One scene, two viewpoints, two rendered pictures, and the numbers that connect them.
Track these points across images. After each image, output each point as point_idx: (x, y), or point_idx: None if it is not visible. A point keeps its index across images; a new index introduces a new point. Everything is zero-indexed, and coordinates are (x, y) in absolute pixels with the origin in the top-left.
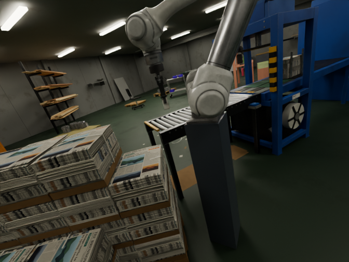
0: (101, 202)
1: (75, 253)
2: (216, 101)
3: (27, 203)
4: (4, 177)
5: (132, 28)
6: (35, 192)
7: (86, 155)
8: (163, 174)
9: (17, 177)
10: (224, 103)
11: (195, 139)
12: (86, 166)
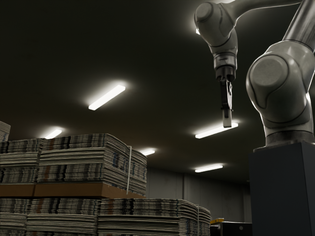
0: (80, 221)
1: None
2: (274, 67)
3: (9, 190)
4: (14, 149)
5: (199, 11)
6: (26, 177)
7: (101, 141)
8: (190, 227)
9: (24, 151)
10: (287, 70)
11: (261, 178)
12: (93, 155)
